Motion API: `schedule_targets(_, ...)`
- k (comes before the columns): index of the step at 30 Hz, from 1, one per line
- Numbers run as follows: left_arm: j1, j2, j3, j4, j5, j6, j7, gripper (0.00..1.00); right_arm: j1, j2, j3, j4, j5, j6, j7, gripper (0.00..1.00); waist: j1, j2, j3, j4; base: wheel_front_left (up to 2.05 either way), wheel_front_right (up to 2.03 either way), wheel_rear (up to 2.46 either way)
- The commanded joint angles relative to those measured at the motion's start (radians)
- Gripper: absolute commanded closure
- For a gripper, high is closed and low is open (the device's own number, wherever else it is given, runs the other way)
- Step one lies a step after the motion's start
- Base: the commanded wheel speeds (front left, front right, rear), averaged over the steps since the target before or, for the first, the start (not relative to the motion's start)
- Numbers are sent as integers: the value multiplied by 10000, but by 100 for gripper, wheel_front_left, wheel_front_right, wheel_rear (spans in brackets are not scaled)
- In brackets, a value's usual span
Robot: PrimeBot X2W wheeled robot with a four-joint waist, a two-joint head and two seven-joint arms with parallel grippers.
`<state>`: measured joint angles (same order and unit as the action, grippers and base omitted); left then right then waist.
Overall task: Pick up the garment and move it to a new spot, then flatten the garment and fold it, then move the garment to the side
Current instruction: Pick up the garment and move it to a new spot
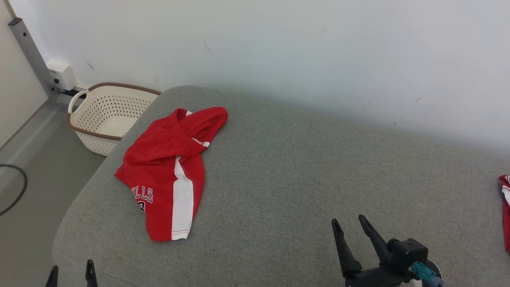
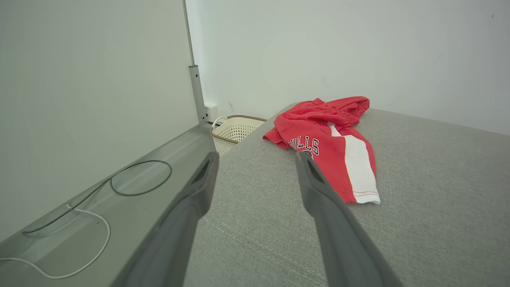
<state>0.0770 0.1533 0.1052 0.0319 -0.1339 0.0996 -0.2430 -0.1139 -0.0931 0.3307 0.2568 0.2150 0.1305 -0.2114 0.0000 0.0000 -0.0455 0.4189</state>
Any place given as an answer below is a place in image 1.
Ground white wall box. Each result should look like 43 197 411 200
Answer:
46 61 77 91

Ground teal camera cable connector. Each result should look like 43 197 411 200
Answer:
410 261 443 287

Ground red Bulls jersey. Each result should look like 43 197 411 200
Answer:
498 174 510 252

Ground black floor cable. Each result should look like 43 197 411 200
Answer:
0 164 27 216

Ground red Bulls shorts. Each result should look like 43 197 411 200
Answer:
114 106 228 242

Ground cream perforated laundry basket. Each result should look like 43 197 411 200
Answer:
67 83 162 156

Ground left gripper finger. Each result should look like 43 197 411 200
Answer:
85 259 98 287
45 265 59 287

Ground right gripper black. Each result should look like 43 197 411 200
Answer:
331 214 415 287

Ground grey metal post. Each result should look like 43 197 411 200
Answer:
8 17 60 100

